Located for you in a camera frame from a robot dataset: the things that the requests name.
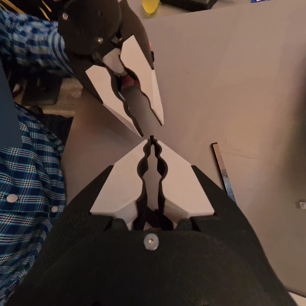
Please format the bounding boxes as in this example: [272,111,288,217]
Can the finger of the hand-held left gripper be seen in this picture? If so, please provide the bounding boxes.
[85,65,144,138]
[120,35,164,126]

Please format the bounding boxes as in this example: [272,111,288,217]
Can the blue plaid shirt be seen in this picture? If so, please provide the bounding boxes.
[0,104,67,305]

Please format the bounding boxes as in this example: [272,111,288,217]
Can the yellow plastic piece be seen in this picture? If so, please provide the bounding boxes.
[142,0,160,14]

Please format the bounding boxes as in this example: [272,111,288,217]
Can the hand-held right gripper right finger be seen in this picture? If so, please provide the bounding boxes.
[153,139,215,231]

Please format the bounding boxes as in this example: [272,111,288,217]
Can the black flat strip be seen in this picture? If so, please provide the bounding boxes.
[211,142,237,204]

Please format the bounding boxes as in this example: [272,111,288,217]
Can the black and yellow strap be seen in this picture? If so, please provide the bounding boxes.
[0,0,53,21]

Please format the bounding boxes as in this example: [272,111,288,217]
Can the person's left hand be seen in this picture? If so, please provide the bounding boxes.
[121,74,141,89]

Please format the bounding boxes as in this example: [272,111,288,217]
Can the dark cloth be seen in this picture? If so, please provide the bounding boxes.
[36,112,73,146]

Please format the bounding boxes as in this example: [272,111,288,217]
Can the black box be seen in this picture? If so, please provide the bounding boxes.
[160,0,218,12]

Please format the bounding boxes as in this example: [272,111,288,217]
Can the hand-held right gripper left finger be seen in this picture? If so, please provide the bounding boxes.
[90,139,153,231]

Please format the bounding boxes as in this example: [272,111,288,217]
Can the white flat sheet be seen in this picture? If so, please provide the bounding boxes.
[288,291,306,306]

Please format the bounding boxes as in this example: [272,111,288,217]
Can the grey cloth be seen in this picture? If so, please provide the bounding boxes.
[14,78,84,118]

